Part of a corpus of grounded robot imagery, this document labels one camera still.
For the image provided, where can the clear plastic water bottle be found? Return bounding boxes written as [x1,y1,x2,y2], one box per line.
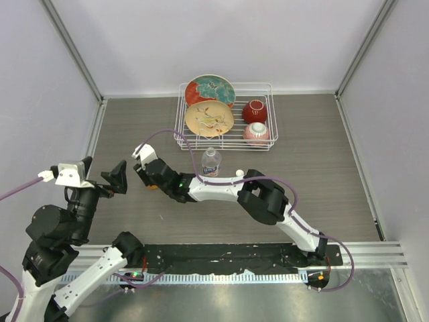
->
[201,147,222,177]

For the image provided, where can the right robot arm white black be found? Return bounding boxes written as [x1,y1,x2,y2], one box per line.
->
[133,158,328,265]

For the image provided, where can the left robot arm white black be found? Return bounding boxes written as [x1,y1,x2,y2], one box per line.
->
[1,156,144,321]

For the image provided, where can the beige bird plate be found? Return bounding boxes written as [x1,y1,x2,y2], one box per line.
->
[184,101,235,138]

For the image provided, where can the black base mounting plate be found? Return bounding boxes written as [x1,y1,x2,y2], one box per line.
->
[126,243,343,275]

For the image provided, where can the red teal floral plate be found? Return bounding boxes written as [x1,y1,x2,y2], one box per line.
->
[184,74,236,108]

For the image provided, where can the pink patterned bowl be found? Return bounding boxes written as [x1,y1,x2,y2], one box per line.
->
[243,122,269,146]

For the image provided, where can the red bowl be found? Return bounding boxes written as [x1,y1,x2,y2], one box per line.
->
[242,100,267,124]

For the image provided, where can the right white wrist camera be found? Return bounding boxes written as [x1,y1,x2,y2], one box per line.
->
[131,144,158,170]

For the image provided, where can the white slotted cable duct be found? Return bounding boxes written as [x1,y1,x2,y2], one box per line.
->
[56,270,309,286]

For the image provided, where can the white wire dish rack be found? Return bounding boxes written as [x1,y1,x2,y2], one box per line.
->
[174,83,279,151]

